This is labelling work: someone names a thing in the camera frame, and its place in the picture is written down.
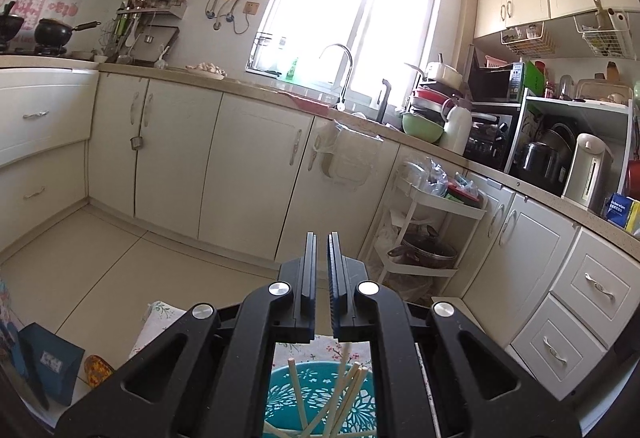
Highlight lone wooden chopstick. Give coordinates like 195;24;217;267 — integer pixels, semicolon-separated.
288;358;309;437

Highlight chrome kitchen faucet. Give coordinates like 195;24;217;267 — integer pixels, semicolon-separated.
320;42;355;112

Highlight cream lower kitchen cabinets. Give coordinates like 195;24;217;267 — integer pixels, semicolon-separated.
1;58;639;395

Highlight floral white tablecloth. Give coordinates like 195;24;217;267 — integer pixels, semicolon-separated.
128;299;432;438

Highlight wooden chopstick bundle piece three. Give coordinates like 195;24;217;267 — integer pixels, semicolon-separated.
330;366;369;438

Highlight wooden chopstick bundle piece one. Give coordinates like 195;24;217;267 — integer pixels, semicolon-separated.
322;343;352;438

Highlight wooden chopstick bundle piece two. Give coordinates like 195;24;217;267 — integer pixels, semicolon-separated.
300;362;367;437

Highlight teal perforated plastic basket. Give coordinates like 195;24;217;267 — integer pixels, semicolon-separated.
264;362;376;437

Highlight pot with lid on cart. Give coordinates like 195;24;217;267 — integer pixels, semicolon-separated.
387;232;458;269

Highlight white rolling shelf cart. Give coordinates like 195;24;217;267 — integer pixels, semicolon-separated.
371;158;489;283

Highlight white hanging trash bin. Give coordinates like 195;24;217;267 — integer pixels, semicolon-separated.
312;121;383;187

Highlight green bowl on counter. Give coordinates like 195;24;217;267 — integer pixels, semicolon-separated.
401;113;444;144

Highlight white thermos jug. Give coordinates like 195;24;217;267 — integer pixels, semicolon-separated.
438;98;472;155

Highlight yellow patterned slipper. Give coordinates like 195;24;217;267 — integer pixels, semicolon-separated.
84;354;114;388

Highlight black rice cooker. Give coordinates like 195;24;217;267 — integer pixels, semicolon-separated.
518;142;567;195

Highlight blue cardboard box on floor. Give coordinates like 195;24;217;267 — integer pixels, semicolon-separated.
18;323;85;406

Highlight black microwave oven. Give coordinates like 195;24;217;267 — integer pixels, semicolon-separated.
468;49;525;103

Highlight white electric water boiler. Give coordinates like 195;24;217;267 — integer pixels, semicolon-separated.
562;133;613;213

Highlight white counter shelf rack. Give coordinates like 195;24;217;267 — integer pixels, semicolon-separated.
506;91;637;215

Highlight black wok pan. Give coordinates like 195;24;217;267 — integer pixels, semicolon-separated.
34;18;101;48

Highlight black kettle pot on stove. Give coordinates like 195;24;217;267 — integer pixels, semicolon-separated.
0;1;24;52

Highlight wall spice rack with utensils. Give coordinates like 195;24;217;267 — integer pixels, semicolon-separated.
100;0;186;68

